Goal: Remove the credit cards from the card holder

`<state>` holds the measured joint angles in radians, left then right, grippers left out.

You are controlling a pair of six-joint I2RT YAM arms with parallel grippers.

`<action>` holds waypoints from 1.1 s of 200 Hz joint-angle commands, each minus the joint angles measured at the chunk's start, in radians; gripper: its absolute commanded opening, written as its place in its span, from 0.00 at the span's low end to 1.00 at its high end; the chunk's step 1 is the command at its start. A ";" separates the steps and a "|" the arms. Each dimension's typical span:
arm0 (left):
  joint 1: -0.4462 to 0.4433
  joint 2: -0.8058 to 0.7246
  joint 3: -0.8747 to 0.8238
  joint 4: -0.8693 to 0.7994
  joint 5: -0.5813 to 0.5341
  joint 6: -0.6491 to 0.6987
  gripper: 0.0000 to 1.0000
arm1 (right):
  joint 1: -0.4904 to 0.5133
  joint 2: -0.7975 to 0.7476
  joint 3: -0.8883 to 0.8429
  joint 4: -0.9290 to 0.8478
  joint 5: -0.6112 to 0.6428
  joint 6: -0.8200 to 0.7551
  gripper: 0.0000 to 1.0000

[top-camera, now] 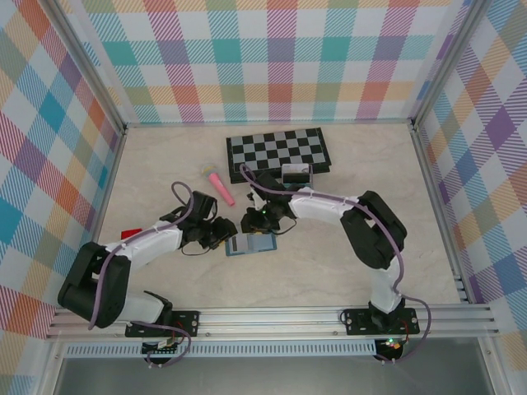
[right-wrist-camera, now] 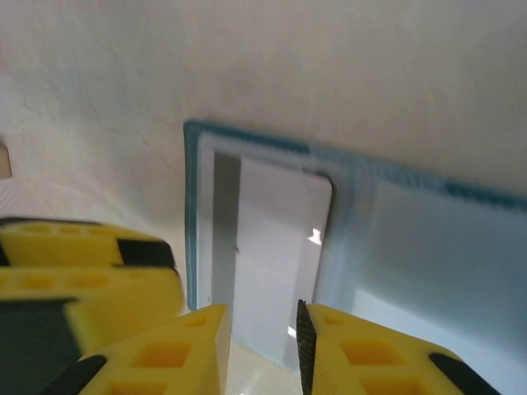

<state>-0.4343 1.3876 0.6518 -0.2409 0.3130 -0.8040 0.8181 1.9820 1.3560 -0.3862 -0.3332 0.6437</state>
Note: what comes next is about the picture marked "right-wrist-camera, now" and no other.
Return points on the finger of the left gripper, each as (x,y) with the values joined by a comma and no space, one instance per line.
(62,247)
(103,300)

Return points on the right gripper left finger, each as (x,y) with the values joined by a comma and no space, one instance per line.
(164,358)

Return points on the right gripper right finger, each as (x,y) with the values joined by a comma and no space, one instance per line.
(370,362)

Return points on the teal leather card holder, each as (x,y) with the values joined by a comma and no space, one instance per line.
(411,247)

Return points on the silver VIP card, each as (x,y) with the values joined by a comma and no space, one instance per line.
(271,247)

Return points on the tan cork block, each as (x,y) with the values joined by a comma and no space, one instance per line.
(3,160)

